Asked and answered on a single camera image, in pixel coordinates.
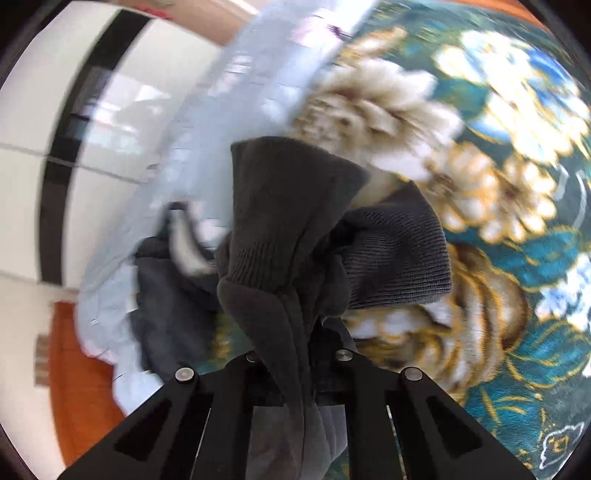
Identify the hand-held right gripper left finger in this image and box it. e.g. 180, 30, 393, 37
59, 353, 278, 480

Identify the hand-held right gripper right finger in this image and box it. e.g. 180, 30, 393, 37
311, 318, 533, 480

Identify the dark grey cartoon print hoodie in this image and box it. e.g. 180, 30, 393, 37
131, 136, 454, 480

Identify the orange wooden headboard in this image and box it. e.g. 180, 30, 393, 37
46, 300, 136, 468

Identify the teal floral bed sheet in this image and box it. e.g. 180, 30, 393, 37
210, 0, 591, 480

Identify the white glossy wardrobe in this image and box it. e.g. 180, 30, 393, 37
0, 0, 234, 289

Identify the light blue floral duvet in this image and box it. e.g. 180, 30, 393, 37
74, 0, 376, 418

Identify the grey wall switch panel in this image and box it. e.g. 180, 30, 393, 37
34, 334, 52, 387

